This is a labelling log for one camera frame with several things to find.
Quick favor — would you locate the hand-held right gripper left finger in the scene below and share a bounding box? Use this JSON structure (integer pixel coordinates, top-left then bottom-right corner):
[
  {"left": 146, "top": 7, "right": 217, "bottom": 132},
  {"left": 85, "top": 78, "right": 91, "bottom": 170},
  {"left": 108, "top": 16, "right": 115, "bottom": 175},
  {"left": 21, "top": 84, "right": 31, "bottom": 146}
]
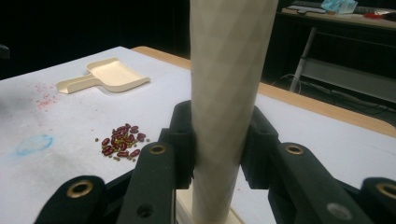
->
[{"left": 116, "top": 100, "right": 196, "bottom": 224}]

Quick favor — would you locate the light blue packet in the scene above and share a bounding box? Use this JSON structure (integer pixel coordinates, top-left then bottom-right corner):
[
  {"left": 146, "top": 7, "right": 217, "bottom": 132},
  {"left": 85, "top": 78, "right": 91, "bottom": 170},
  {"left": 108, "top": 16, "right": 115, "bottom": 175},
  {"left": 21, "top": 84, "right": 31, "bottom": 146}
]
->
[{"left": 320, "top": 0, "right": 359, "bottom": 15}]

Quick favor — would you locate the cream hand brush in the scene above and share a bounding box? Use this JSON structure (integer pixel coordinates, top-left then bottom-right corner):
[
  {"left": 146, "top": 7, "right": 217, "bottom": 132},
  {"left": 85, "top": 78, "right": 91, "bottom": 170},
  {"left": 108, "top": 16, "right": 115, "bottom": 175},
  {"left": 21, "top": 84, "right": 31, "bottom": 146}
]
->
[{"left": 176, "top": 0, "right": 279, "bottom": 224}]

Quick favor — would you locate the pile of red beans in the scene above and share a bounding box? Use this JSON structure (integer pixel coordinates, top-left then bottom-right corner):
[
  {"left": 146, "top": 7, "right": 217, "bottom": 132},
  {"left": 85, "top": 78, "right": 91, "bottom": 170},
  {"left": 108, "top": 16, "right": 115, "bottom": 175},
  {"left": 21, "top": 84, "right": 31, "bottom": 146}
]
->
[{"left": 94, "top": 123, "right": 150, "bottom": 162}]

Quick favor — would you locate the white table frame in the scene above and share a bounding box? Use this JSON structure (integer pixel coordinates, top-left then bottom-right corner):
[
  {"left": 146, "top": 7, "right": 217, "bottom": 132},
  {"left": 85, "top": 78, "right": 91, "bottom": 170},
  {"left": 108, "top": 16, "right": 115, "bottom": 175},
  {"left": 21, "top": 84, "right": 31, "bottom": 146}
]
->
[{"left": 281, "top": 7, "right": 396, "bottom": 105}]

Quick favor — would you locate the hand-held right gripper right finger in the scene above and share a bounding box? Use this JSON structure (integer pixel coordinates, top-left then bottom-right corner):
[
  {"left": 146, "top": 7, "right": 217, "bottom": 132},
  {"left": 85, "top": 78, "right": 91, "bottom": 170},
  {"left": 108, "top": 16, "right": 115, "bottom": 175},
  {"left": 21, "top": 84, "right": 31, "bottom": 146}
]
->
[{"left": 241, "top": 105, "right": 374, "bottom": 224}]

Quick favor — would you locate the cream plastic dustpan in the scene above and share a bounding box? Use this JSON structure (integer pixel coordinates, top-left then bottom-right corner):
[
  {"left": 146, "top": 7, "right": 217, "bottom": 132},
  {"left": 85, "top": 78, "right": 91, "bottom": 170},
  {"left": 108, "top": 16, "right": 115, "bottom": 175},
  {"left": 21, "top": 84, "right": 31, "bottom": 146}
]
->
[{"left": 55, "top": 57, "right": 151, "bottom": 95}]

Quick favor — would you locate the grey keyboard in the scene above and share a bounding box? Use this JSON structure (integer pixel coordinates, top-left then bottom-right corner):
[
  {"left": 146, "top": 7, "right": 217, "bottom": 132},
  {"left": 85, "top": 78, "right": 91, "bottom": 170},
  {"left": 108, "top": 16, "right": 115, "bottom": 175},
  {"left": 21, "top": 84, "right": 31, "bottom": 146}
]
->
[{"left": 287, "top": 4, "right": 327, "bottom": 15}]

